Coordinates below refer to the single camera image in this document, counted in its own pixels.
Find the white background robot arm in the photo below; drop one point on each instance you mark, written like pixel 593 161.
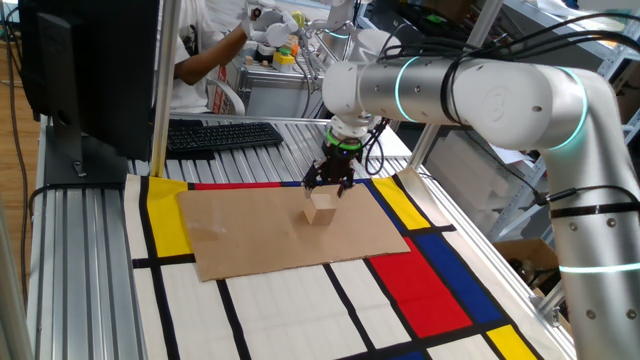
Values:
pixel 372 45

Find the brown cardboard sheet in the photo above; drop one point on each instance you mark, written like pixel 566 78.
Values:
pixel 250 240

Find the light wooden block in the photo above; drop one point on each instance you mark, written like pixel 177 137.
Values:
pixel 320 210

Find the grey metal cabinet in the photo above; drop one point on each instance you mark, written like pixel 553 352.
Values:
pixel 280 100

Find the open cardboard box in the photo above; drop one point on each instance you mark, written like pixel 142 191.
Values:
pixel 525 250

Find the white handheld teleoperation device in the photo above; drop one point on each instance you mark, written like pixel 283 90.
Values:
pixel 272 27

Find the black keyboard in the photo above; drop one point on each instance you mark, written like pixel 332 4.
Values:
pixel 225 136

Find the colourful Mondrian pattern cloth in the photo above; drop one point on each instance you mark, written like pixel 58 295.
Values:
pixel 300 320

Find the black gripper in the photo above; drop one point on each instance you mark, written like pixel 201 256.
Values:
pixel 337 165

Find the person torso white shirt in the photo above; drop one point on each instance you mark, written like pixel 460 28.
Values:
pixel 192 30

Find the bare person forearm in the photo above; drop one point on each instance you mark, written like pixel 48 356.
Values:
pixel 210 62

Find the aluminium frame brace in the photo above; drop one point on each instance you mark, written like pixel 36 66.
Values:
pixel 547 312

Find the green round fruit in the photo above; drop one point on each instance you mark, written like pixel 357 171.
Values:
pixel 298 19

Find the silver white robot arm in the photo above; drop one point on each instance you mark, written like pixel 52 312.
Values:
pixel 500 100

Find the black computer monitor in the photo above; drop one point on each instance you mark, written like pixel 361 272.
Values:
pixel 110 75

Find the white plastic chair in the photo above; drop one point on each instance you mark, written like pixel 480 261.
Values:
pixel 230 97

